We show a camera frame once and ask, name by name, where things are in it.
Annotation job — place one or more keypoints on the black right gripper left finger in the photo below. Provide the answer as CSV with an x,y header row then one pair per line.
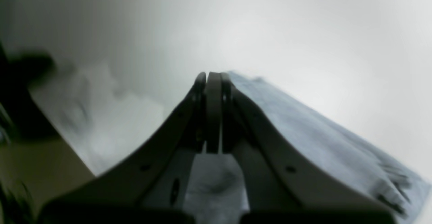
x,y
149,186

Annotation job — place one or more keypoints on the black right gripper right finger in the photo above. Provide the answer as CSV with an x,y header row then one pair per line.
x,y
282,185

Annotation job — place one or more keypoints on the grey T-shirt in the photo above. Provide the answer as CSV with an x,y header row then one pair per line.
x,y
103,123

